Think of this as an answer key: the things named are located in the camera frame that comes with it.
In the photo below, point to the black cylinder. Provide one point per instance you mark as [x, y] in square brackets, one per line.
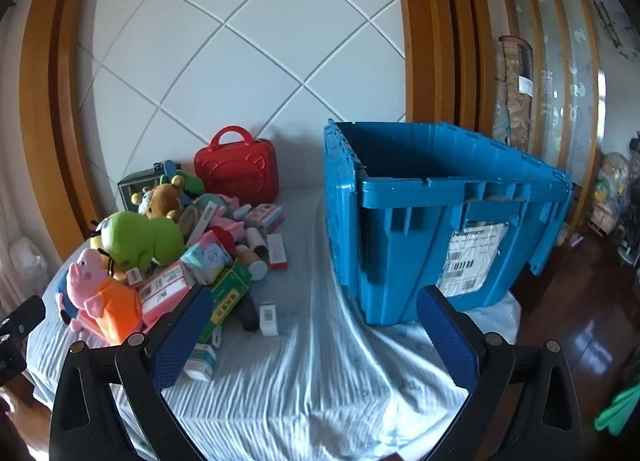
[247, 316]

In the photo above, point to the pile of household clutter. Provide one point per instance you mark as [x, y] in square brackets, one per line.
[615, 176]

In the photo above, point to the grey tape roll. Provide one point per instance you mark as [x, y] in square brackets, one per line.
[186, 221]

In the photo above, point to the brown bottle white cap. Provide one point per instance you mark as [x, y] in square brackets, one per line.
[255, 266]

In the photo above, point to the dark framed box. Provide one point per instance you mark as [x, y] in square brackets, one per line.
[131, 186]

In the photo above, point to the pastel sanitary pad packet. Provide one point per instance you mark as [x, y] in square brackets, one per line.
[207, 256]

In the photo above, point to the white brown deer plush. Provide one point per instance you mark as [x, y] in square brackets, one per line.
[142, 201]

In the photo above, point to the pink white carton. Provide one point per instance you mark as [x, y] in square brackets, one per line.
[262, 216]

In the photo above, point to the long white box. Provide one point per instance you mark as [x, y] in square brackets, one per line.
[205, 226]

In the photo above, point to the pink pig plush orange shirt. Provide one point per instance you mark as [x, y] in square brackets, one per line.
[110, 306]

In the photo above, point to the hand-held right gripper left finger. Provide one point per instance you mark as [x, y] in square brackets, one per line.
[182, 336]

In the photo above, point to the green plush toy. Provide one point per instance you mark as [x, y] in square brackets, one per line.
[150, 241]

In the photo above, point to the wooden wall trim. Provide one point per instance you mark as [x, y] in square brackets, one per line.
[440, 41]
[45, 116]

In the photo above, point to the red toy suitcase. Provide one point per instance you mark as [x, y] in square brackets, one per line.
[235, 171]

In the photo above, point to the blue pink plush toy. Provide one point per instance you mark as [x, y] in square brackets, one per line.
[61, 298]

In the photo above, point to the frosted glass door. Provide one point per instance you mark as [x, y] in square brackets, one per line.
[565, 91]

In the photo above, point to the small white barcode box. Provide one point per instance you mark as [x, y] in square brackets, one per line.
[268, 318]

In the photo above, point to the pink white medicine box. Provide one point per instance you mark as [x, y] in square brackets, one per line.
[165, 291]

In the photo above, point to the white red box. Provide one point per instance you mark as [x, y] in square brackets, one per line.
[276, 251]

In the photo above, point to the brown bear plush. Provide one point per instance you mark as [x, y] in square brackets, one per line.
[162, 201]

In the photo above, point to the green cloth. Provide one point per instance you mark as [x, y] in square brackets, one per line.
[620, 411]

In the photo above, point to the light curtain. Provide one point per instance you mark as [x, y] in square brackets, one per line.
[10, 221]

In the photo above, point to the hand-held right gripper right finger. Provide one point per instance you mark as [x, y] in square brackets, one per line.
[450, 336]

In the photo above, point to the green medicine box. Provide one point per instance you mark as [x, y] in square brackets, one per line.
[227, 296]

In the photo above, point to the small white teal box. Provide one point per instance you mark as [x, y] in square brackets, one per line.
[202, 363]

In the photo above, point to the blue plastic crate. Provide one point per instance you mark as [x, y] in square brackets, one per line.
[400, 241]

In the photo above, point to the clear plastic bag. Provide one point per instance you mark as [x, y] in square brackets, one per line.
[27, 261]

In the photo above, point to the white tube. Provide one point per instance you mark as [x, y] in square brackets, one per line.
[255, 237]

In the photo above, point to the rolled patterned carpet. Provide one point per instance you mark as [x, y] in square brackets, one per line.
[512, 101]

